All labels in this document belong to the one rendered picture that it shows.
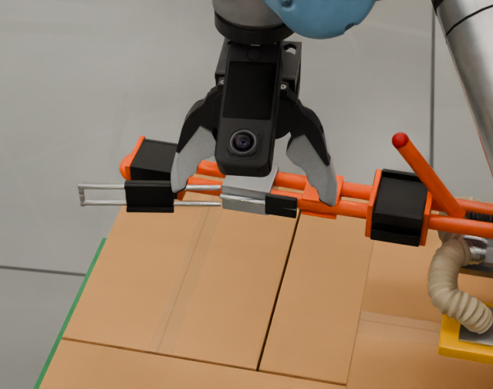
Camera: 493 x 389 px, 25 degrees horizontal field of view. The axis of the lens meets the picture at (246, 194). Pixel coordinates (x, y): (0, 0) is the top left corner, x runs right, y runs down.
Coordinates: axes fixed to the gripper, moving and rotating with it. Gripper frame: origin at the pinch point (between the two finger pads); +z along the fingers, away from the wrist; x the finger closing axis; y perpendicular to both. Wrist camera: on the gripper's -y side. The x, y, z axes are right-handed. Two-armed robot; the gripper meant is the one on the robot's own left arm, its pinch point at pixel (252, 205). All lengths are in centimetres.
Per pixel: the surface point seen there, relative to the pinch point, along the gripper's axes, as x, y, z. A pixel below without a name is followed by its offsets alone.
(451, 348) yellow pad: -24, 26, 45
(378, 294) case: -14, 47, 58
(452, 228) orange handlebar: -23, 37, 34
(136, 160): 22, 43, 32
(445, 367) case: -25, 33, 58
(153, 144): 20, 47, 31
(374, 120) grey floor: -12, 220, 152
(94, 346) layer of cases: 40, 65, 98
